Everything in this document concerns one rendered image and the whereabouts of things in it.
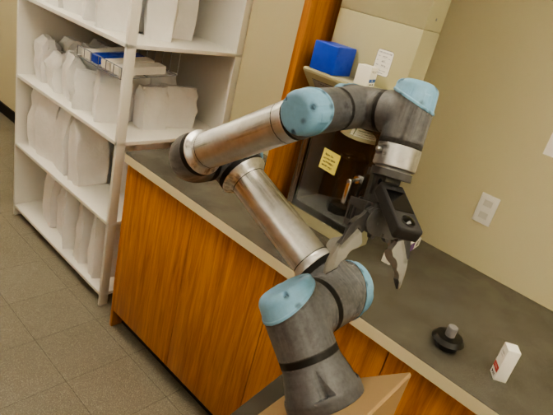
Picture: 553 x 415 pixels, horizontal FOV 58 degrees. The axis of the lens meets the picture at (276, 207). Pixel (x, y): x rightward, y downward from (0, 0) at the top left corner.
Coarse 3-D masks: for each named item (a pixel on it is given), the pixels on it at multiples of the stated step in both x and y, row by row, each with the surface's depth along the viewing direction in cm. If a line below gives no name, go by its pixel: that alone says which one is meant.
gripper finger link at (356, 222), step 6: (360, 216) 84; (366, 216) 84; (348, 222) 84; (354, 222) 83; (360, 222) 84; (348, 228) 83; (354, 228) 83; (360, 228) 84; (348, 234) 83; (342, 240) 83
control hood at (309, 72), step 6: (306, 66) 167; (306, 72) 167; (312, 72) 165; (318, 72) 163; (324, 72) 163; (318, 78) 165; (324, 78) 162; (330, 78) 160; (336, 78) 159; (342, 78) 161; (348, 78) 164; (312, 84) 171; (330, 84) 163; (336, 84) 160
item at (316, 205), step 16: (320, 144) 180; (336, 144) 175; (352, 144) 171; (368, 144) 166; (304, 160) 186; (352, 160) 172; (368, 160) 167; (304, 176) 187; (320, 176) 182; (336, 176) 177; (352, 176) 173; (368, 176) 168; (304, 192) 188; (320, 192) 183; (336, 192) 178; (352, 192) 174; (304, 208) 189; (320, 208) 184; (336, 208) 180; (336, 224) 181
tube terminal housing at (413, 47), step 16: (352, 16) 164; (368, 16) 161; (336, 32) 169; (352, 32) 165; (368, 32) 161; (384, 32) 158; (400, 32) 154; (416, 32) 151; (432, 32) 153; (368, 48) 162; (384, 48) 158; (400, 48) 155; (416, 48) 151; (432, 48) 158; (400, 64) 156; (416, 64) 155; (384, 80) 160; (320, 224) 187
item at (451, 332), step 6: (450, 324) 139; (438, 330) 141; (444, 330) 142; (450, 330) 138; (456, 330) 138; (438, 336) 139; (444, 336) 139; (450, 336) 138; (456, 336) 140; (438, 342) 138; (444, 342) 137; (450, 342) 137; (456, 342) 138; (462, 342) 139; (444, 348) 138; (450, 348) 136; (456, 348) 137; (462, 348) 138
